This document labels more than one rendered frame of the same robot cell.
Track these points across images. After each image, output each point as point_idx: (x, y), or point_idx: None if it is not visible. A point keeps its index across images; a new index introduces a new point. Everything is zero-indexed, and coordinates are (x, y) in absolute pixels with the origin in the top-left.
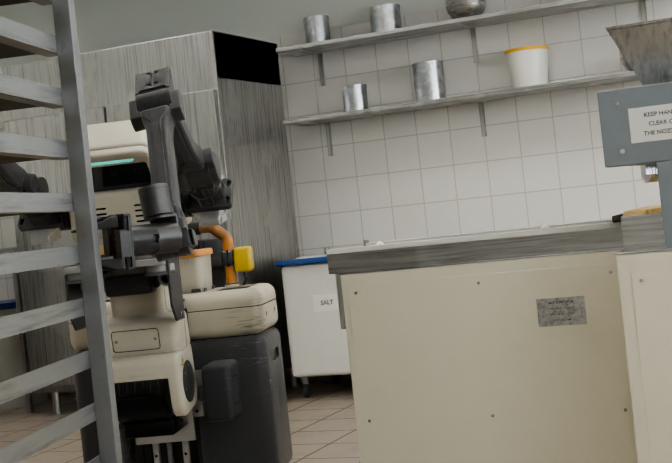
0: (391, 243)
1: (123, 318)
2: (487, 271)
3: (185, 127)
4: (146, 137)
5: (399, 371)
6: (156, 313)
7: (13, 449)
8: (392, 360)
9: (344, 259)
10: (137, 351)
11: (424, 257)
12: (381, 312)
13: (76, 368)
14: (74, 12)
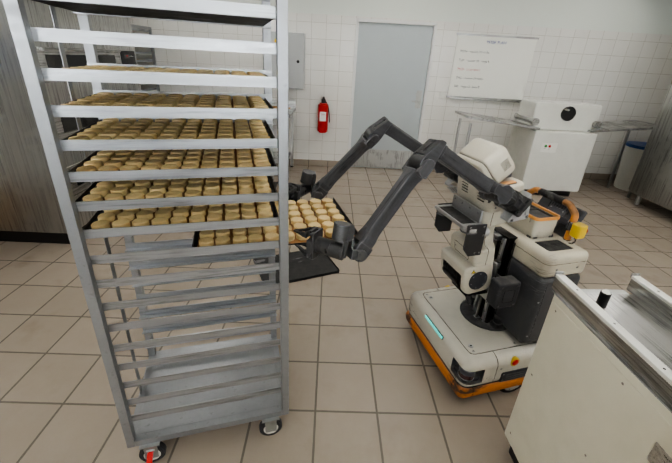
0: (592, 302)
1: (463, 236)
2: (634, 384)
3: (467, 172)
4: (488, 159)
5: (554, 371)
6: None
7: (180, 317)
8: (554, 362)
9: (561, 287)
10: (461, 254)
11: (602, 331)
12: (561, 334)
13: (261, 290)
14: (286, 127)
